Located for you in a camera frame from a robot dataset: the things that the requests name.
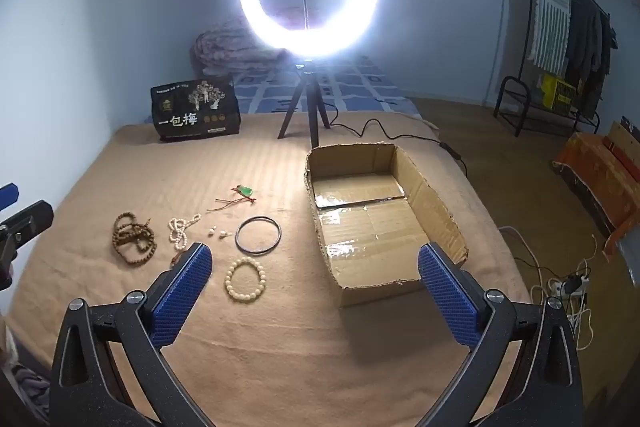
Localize brown cardboard piece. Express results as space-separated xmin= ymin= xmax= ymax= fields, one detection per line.
xmin=605 ymin=122 xmax=640 ymax=168

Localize dark hanging clothes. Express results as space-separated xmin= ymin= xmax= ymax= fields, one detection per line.
xmin=565 ymin=0 xmax=613 ymax=118

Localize black power cable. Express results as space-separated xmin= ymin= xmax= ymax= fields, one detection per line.
xmin=327 ymin=118 xmax=468 ymax=178

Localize small white bead necklace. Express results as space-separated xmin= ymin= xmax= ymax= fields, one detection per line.
xmin=167 ymin=213 xmax=202 ymax=253

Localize power strip with cables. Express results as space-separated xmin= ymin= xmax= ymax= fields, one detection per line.
xmin=497 ymin=227 xmax=601 ymax=353

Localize cardboard box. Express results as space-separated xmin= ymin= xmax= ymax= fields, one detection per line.
xmin=305 ymin=143 xmax=470 ymax=308

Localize thin black bangle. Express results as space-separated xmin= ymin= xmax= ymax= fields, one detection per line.
xmin=235 ymin=216 xmax=282 ymax=255

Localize folded pink quilt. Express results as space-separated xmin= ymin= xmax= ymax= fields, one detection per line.
xmin=190 ymin=18 xmax=291 ymax=80

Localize white power strip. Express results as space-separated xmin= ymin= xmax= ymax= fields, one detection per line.
xmin=550 ymin=274 xmax=588 ymax=298

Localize cream bead bracelet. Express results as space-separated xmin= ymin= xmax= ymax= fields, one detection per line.
xmin=224 ymin=257 xmax=267 ymax=302

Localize blue patterned bed sheet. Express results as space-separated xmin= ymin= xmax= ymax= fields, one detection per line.
xmin=232 ymin=57 xmax=418 ymax=115

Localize black clothes rack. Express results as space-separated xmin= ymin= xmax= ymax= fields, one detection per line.
xmin=494 ymin=0 xmax=613 ymax=138

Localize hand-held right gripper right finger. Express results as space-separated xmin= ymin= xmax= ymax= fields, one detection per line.
xmin=417 ymin=242 xmax=586 ymax=427

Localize black snack bag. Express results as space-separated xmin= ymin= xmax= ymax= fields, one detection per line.
xmin=150 ymin=74 xmax=242 ymax=142

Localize yellow box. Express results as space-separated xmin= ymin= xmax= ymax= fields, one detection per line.
xmin=540 ymin=74 xmax=578 ymax=110

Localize black tripod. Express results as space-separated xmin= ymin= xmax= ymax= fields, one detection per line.
xmin=277 ymin=57 xmax=332 ymax=149

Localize green pendant with red cord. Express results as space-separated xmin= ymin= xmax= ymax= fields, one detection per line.
xmin=215 ymin=185 xmax=258 ymax=212

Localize grey patterned cloth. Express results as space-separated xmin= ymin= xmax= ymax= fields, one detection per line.
xmin=0 ymin=357 xmax=51 ymax=427

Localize brown wooden bead necklace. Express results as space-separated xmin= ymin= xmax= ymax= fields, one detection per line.
xmin=112 ymin=212 xmax=157 ymax=265

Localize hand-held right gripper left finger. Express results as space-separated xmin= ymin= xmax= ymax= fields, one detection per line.
xmin=48 ymin=242 xmax=213 ymax=427

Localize striped towel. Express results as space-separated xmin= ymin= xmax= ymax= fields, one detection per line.
xmin=525 ymin=0 xmax=572 ymax=70

